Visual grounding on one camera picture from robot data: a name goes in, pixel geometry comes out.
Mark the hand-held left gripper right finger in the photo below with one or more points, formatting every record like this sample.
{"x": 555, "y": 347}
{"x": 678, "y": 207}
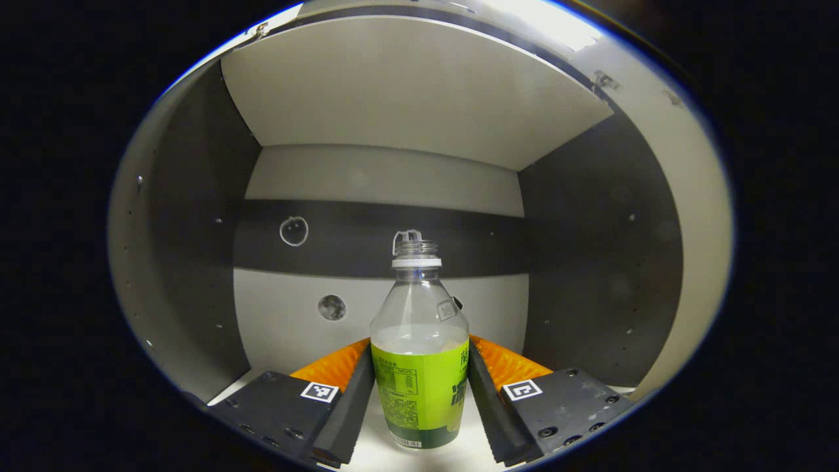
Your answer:
{"x": 488, "y": 406}

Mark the green label plastic bottle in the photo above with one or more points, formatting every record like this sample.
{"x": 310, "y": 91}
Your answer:
{"x": 419, "y": 393}

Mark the white and grey cabinet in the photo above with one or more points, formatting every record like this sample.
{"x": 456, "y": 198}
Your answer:
{"x": 393, "y": 98}

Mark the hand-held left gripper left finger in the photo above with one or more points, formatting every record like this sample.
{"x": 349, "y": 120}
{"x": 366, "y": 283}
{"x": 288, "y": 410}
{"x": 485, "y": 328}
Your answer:
{"x": 347, "y": 406}

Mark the white cabinet door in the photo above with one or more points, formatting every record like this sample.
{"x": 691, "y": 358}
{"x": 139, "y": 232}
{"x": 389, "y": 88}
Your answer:
{"x": 128, "y": 229}
{"x": 708, "y": 216}

